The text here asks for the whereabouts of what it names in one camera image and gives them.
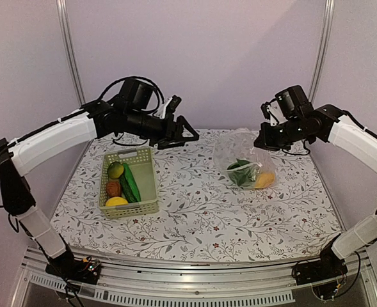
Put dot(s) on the aluminium frame post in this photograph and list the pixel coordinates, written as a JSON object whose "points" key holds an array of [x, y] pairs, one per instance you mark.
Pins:
{"points": [[69, 50], [326, 30]]}

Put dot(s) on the left aluminium frame post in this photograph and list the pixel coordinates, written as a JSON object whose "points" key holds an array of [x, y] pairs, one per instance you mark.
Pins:
{"points": [[69, 50]]}

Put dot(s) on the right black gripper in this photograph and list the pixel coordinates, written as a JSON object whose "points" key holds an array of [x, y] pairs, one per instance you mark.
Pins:
{"points": [[264, 139]]}

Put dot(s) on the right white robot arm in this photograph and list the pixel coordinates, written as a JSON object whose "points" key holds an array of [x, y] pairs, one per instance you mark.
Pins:
{"points": [[335, 126]]}

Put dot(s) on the green plastic basket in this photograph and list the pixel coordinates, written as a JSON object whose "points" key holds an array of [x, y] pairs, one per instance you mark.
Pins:
{"points": [[141, 164]]}

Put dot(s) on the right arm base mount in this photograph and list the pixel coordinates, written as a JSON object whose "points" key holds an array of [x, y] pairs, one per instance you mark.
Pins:
{"points": [[327, 266]]}

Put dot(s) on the clear zip top bag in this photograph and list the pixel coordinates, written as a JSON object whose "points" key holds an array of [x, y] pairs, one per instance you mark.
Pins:
{"points": [[238, 144]]}

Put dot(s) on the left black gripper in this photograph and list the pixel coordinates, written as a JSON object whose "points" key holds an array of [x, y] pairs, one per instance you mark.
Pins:
{"points": [[168, 135]]}

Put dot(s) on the bok choy toy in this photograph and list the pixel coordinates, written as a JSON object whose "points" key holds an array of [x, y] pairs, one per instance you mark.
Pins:
{"points": [[243, 173]]}

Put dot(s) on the green cucumber toy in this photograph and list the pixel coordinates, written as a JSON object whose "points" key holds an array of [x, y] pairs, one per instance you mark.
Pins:
{"points": [[129, 185]]}

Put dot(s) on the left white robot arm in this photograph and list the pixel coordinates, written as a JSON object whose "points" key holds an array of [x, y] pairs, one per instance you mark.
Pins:
{"points": [[91, 121]]}

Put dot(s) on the green yellow mango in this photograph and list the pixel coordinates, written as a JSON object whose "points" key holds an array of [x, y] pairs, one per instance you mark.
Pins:
{"points": [[115, 170]]}

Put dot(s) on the brown kiwi toy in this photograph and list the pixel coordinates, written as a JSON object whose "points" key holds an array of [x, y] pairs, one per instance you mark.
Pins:
{"points": [[113, 189]]}

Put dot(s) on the yellow lemon toy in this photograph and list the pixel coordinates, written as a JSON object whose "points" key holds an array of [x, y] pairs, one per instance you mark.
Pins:
{"points": [[116, 201]]}

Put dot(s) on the aluminium front rail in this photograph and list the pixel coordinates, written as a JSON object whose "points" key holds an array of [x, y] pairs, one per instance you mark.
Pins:
{"points": [[135, 281]]}

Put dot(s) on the right aluminium frame post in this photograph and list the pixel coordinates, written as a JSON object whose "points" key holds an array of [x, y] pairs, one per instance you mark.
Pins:
{"points": [[326, 30]]}

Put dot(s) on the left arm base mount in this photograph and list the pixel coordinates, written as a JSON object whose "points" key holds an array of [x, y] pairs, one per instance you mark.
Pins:
{"points": [[67, 267]]}

